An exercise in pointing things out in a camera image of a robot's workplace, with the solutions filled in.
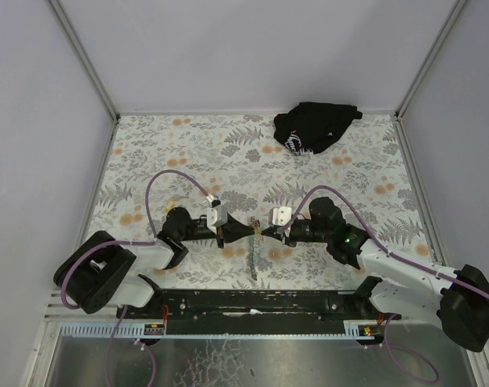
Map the grey keyring with blue handle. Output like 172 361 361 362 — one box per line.
247 217 263 281

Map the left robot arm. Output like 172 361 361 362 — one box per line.
53 202 254 314

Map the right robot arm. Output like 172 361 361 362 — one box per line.
263 198 489 352

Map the floral table mat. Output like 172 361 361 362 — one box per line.
87 114 436 290

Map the black cloth bag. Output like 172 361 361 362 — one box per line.
273 102 363 156

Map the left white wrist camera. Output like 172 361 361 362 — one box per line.
206 194 228 231

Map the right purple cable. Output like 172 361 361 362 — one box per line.
278 185 489 383

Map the purple cable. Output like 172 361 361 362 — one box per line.
278 185 489 383
60 169 213 387

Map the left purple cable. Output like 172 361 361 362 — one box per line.
60 169 213 387

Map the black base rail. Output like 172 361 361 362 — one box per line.
125 289 383 324

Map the white cable duct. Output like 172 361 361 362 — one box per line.
60 320 379 341

